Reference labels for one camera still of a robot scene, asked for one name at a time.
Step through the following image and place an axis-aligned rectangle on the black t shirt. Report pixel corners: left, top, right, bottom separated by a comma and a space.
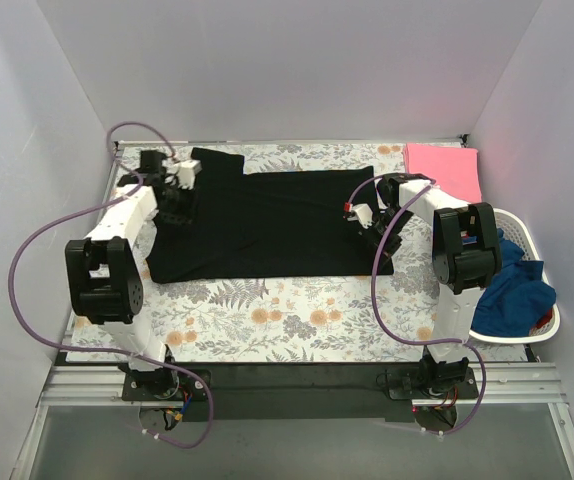
147, 147, 378, 284

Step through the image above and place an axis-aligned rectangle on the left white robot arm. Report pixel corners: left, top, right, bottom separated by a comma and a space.
65, 150, 202, 400

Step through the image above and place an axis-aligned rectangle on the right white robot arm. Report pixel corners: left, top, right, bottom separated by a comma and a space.
344, 173, 502, 399

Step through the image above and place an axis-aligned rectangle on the folded pink t shirt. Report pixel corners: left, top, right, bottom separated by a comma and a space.
403, 143, 482, 203

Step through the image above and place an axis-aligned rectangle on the floral table mat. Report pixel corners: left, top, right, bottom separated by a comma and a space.
66, 142, 473, 364

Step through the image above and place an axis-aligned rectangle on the white laundry basket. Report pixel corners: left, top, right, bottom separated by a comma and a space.
470, 209, 560, 344

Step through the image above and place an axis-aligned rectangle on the blue t shirt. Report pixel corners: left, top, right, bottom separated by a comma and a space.
471, 228, 556, 338

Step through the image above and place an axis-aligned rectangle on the red orange t shirt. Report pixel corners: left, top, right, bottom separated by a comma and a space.
533, 308, 553, 330

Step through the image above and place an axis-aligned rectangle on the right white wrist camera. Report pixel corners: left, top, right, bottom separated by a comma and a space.
343, 202, 373, 229

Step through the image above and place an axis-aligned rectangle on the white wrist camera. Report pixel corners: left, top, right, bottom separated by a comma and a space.
343, 202, 373, 229
174, 159, 202, 190

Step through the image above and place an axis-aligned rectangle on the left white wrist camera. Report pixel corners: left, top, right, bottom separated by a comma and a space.
174, 159, 202, 190

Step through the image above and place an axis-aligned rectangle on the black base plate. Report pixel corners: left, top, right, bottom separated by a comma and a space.
120, 362, 479, 422

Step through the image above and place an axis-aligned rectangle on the aluminium frame rail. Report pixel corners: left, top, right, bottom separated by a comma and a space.
13, 362, 574, 479

